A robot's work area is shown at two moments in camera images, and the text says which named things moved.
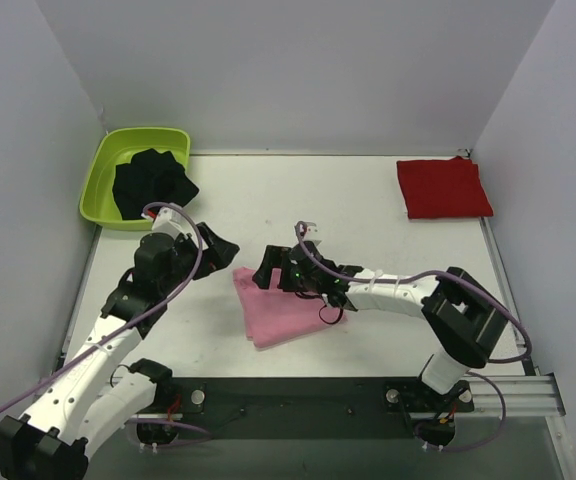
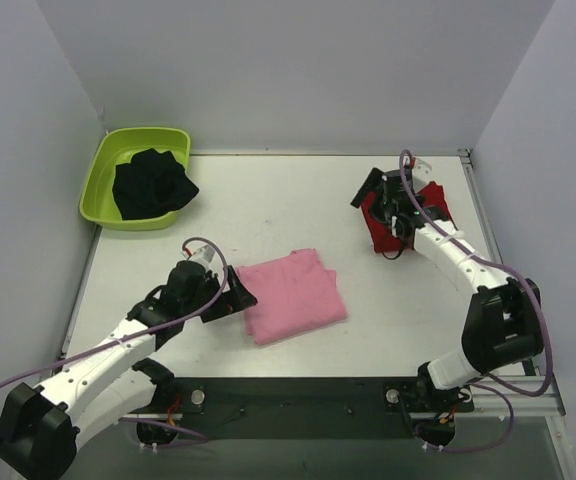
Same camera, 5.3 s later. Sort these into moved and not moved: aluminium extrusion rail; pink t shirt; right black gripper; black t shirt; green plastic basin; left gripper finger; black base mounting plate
Moved: left gripper finger; right black gripper
Not moved: pink t shirt; aluminium extrusion rail; black base mounting plate; green plastic basin; black t shirt
